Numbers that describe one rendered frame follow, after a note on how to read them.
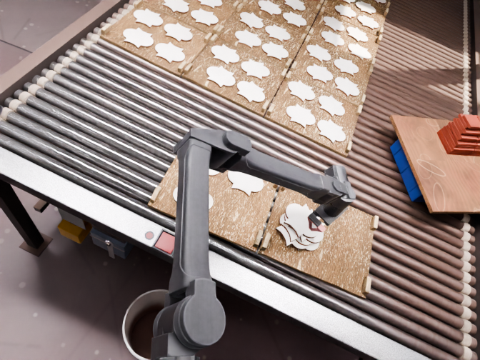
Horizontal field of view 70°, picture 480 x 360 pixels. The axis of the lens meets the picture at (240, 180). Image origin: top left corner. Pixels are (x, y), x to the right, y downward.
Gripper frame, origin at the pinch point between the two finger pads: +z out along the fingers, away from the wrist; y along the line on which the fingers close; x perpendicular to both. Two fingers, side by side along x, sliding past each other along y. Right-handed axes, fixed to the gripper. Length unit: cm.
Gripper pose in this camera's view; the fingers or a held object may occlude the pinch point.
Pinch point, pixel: (320, 221)
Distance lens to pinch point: 123.1
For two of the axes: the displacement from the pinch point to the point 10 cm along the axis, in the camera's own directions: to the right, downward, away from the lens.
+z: -2.1, 5.1, 8.3
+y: -7.2, 4.9, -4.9
